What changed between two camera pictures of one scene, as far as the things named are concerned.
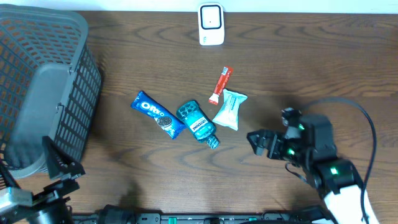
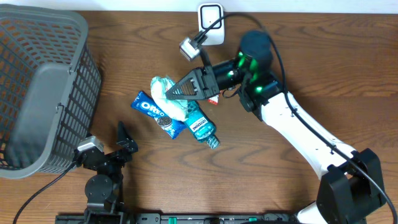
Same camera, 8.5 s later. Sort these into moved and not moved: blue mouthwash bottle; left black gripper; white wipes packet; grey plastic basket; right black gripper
Moved: white wipes packet; left black gripper; right black gripper
Not moved: blue mouthwash bottle; grey plastic basket
